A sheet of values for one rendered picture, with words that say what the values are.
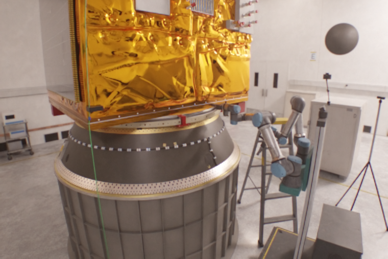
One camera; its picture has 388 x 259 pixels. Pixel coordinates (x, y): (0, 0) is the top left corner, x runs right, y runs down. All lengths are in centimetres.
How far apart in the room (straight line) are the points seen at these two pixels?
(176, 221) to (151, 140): 76
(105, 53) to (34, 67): 547
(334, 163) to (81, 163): 448
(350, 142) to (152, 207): 394
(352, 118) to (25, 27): 780
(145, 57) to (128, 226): 142
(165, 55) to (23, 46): 554
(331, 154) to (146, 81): 414
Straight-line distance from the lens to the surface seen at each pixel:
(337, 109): 481
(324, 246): 219
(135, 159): 190
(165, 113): 191
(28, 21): 710
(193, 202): 206
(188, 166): 196
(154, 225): 208
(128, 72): 164
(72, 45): 165
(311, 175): 199
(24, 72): 696
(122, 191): 191
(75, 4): 166
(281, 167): 172
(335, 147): 498
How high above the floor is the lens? 217
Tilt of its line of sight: 12 degrees down
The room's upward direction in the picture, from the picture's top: straight up
